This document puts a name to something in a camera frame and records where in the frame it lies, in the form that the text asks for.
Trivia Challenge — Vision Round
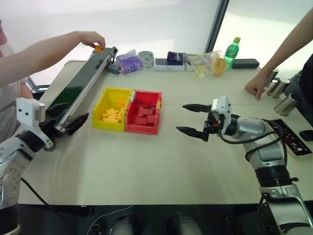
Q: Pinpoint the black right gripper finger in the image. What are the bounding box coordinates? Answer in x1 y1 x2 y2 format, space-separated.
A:
182 103 211 114
176 126 209 142

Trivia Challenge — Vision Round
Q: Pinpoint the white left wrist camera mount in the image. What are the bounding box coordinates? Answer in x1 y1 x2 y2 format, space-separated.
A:
16 97 56 150

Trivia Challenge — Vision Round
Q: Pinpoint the dark window post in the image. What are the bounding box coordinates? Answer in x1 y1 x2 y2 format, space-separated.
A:
204 0 231 53

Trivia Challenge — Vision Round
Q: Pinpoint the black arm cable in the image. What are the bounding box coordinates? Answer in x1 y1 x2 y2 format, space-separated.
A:
218 119 287 161
20 177 76 225

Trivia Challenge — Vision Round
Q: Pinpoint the grey tape roll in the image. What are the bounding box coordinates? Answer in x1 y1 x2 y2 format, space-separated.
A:
137 50 155 70

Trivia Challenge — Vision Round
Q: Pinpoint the green conveyor belt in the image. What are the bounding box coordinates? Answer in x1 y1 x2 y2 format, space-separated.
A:
45 46 119 131

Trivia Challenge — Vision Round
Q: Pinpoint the dark purple packet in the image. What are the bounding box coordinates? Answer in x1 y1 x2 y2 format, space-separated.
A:
167 51 188 64

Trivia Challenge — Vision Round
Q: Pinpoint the black oblong case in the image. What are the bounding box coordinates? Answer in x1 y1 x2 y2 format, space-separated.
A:
231 58 260 70

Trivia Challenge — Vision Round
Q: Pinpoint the green plastic bottle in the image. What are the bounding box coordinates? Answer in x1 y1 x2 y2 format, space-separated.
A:
223 37 242 70

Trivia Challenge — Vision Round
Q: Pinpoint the purple tissue pack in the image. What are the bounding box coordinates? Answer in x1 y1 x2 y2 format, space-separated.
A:
115 49 143 75

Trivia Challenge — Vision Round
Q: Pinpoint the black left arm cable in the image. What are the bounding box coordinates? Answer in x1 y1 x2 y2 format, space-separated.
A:
20 177 76 225

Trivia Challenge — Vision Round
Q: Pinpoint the steel cup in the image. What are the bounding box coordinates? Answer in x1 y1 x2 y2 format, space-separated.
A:
265 68 280 88
266 77 291 99
273 93 298 117

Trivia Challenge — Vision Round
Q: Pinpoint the small black device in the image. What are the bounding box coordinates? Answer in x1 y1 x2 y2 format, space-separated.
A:
299 130 313 141

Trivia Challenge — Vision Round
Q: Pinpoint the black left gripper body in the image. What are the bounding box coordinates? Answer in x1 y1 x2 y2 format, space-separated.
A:
39 115 67 145

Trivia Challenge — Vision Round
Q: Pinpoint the dark-clothed person's body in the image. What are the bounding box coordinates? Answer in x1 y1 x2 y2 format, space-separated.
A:
290 51 313 121

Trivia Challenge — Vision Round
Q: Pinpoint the round orange bread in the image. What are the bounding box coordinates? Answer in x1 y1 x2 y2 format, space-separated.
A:
210 57 228 76

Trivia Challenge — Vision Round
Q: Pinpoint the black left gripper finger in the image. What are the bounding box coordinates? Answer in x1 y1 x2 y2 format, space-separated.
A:
65 113 89 136
46 102 69 118

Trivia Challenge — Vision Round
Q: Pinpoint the thin white cable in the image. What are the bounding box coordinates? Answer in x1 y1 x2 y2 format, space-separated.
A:
89 207 133 235

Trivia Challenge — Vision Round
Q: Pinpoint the grey-shirted person's torso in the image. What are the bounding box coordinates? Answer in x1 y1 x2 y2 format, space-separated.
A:
0 19 23 144

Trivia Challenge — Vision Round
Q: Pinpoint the clear plastic bag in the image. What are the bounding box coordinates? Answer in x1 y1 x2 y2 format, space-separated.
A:
186 50 223 80

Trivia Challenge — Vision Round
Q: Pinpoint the hand of grey-shirted person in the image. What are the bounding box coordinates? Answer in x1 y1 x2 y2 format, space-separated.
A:
77 31 107 50

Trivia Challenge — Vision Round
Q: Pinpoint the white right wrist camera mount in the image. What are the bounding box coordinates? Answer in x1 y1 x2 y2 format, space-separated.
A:
210 95 232 123

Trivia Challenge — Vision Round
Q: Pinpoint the dark grey plastic box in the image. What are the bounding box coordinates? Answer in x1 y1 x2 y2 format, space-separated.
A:
107 62 122 74

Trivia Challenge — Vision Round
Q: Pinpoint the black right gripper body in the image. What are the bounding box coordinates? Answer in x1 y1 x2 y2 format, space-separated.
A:
202 111 223 136

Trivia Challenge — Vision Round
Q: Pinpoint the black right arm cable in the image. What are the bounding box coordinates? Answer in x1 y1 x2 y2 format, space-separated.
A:
218 119 287 161

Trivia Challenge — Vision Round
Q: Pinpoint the yellow bin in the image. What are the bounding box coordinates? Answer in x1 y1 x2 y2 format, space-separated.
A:
91 86 134 131

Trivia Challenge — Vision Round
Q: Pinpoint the red bin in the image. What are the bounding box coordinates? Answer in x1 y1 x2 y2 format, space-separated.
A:
124 90 163 136

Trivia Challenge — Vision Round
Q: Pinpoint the hand of dark-clothed person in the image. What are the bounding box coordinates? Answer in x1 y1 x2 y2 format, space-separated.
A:
245 71 267 101

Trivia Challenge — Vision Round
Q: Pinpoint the flat white carton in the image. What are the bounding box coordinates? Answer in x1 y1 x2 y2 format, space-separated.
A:
154 58 187 72

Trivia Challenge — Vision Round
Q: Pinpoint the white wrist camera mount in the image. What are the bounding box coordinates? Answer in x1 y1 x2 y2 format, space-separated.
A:
16 97 56 150
210 95 232 123

